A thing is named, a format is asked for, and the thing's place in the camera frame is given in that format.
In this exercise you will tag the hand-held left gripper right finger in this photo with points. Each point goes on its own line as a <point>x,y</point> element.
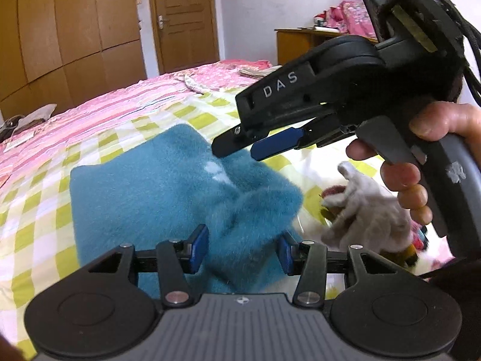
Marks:
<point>285,254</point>

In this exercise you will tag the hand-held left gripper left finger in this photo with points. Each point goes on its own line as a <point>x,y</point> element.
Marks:
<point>199,250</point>

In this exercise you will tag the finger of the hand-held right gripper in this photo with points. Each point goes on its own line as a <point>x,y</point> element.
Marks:
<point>227,146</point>
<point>278,145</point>

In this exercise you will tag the blue fluffy towel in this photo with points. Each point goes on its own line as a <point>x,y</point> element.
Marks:
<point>150,180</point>

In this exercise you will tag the person's right hand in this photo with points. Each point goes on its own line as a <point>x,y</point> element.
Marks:
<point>451,120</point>

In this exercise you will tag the pink floral cloth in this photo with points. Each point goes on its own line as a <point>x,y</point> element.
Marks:
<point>349,18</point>

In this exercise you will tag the wooden desk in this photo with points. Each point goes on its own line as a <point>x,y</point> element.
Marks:
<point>293,45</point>

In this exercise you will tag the pink patterned cloth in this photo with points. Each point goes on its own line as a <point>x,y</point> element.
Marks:
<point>199,82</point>

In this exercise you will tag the beige folded cloth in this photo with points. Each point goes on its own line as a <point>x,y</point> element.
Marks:
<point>255,72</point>

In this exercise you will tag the grey plush toy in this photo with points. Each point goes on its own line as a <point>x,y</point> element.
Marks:
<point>360,214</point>

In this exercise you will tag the pink striped bed sheet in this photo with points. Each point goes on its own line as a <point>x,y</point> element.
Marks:
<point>112,105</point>

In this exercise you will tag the wooden door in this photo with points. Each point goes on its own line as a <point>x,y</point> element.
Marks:
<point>188,26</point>

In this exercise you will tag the multicoloured cloth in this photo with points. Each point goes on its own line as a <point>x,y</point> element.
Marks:
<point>413,240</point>

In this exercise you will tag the yellow-green checked blanket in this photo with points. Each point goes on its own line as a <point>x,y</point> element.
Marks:
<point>37,210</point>

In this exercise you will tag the white cloth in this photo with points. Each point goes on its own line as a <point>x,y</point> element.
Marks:
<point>37,114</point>

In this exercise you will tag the wooden wardrobe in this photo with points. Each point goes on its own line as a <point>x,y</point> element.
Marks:
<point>75,26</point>

